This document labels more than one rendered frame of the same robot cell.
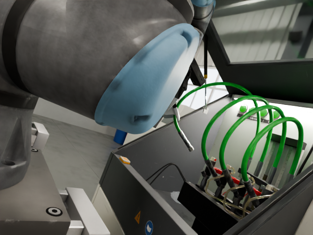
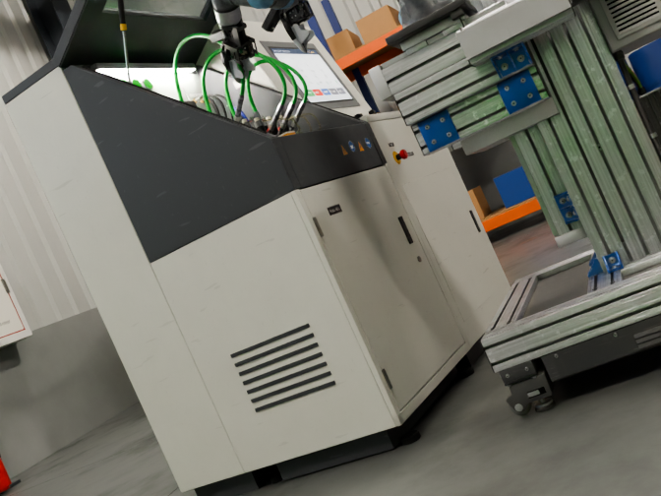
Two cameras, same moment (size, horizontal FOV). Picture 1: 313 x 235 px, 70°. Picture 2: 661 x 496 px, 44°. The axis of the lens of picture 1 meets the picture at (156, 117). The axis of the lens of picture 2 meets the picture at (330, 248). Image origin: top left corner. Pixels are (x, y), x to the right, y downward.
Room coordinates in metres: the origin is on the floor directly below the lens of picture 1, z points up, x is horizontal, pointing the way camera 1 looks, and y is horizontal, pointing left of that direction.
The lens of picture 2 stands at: (2.23, 2.05, 0.61)
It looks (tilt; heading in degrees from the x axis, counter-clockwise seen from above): 0 degrees down; 237
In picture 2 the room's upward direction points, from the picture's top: 24 degrees counter-clockwise
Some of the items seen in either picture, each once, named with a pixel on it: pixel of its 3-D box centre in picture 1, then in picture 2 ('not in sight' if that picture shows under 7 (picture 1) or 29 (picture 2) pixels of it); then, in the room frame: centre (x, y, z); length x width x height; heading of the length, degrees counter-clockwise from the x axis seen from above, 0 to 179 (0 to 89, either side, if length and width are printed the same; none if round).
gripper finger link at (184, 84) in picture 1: (180, 84); not in sight; (0.67, -0.03, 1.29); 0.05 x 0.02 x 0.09; 29
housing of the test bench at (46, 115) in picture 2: not in sight; (239, 247); (0.77, -0.83, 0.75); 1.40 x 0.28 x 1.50; 29
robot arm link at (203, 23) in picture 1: (198, 14); not in sight; (0.68, 0.00, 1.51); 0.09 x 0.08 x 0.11; 171
